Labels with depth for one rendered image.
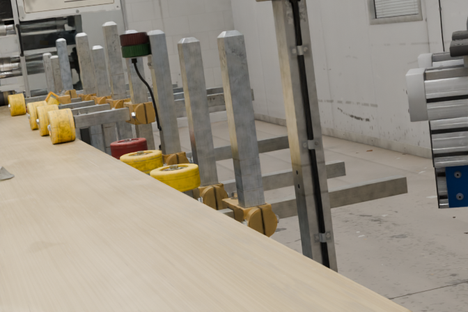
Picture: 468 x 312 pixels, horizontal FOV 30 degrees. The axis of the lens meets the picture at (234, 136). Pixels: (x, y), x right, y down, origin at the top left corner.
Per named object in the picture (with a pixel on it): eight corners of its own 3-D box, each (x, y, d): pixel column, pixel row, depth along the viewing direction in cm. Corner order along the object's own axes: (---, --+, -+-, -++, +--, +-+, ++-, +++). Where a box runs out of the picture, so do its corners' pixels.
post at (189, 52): (226, 280, 172) (193, 36, 166) (232, 284, 169) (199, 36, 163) (209, 283, 171) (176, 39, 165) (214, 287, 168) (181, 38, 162)
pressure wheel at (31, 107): (51, 119, 254) (50, 131, 261) (45, 95, 257) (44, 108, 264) (30, 122, 252) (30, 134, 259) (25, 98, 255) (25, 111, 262)
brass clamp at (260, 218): (254, 221, 154) (251, 193, 153) (283, 235, 141) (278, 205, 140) (221, 228, 152) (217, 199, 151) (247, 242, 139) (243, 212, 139)
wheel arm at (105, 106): (221, 97, 252) (219, 84, 251) (224, 97, 248) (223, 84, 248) (47, 124, 236) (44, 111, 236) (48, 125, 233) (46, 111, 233)
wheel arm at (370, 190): (400, 195, 159) (397, 172, 158) (409, 198, 156) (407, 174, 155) (170, 242, 146) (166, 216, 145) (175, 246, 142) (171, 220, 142)
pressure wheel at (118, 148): (148, 184, 198) (141, 134, 196) (157, 189, 190) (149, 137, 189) (113, 191, 195) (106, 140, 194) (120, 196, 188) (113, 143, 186)
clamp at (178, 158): (175, 168, 200) (172, 147, 200) (191, 175, 188) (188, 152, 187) (151, 173, 199) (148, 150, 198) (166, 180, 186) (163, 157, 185)
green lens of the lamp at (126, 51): (146, 53, 190) (145, 44, 190) (153, 53, 184) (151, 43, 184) (120, 58, 188) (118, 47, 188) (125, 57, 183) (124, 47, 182)
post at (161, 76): (190, 244, 195) (160, 29, 189) (194, 247, 192) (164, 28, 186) (175, 247, 194) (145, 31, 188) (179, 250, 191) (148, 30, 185)
